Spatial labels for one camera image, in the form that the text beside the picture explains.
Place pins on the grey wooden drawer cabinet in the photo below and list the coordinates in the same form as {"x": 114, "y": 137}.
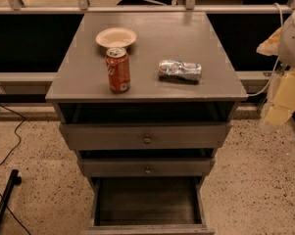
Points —
{"x": 81, "y": 94}

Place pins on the black stand leg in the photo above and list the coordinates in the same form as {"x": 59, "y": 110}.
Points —
{"x": 13, "y": 180}

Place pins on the white paper bowl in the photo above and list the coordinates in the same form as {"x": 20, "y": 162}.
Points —
{"x": 116, "y": 37}

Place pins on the crushed silver can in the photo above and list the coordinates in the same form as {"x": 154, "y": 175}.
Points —
{"x": 180, "y": 70}

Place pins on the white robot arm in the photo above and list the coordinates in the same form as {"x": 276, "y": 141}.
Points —
{"x": 282, "y": 44}

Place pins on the grey open bottom drawer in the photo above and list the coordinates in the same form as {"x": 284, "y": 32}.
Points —
{"x": 148, "y": 206}

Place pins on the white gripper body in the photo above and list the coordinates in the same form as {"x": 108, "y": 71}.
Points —
{"x": 292, "y": 41}

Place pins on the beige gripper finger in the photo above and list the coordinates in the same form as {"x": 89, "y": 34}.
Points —
{"x": 277, "y": 115}
{"x": 270, "y": 46}

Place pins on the grey middle drawer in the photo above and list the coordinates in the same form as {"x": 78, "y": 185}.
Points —
{"x": 145, "y": 167}

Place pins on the red coke can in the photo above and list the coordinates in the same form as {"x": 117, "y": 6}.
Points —
{"x": 117, "y": 61}

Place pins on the grey top drawer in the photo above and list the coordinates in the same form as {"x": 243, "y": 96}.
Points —
{"x": 141, "y": 137}

